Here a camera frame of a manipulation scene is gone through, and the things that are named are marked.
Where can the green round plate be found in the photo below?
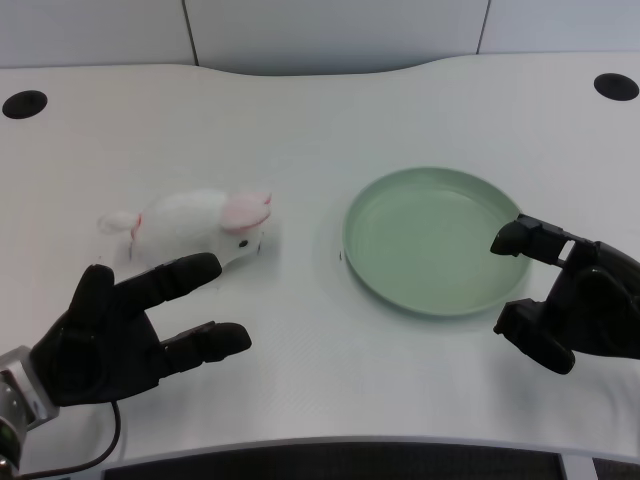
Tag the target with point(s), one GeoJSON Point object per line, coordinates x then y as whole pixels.
{"type": "Point", "coordinates": [430, 242]}

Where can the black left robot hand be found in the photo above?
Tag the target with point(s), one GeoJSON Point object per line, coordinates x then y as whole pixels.
{"type": "Point", "coordinates": [110, 325]}

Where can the white plush rabbit doll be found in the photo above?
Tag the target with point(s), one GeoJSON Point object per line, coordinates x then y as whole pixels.
{"type": "Point", "coordinates": [195, 225]}

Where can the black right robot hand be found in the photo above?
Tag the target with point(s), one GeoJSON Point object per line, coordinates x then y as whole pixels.
{"type": "Point", "coordinates": [585, 300]}

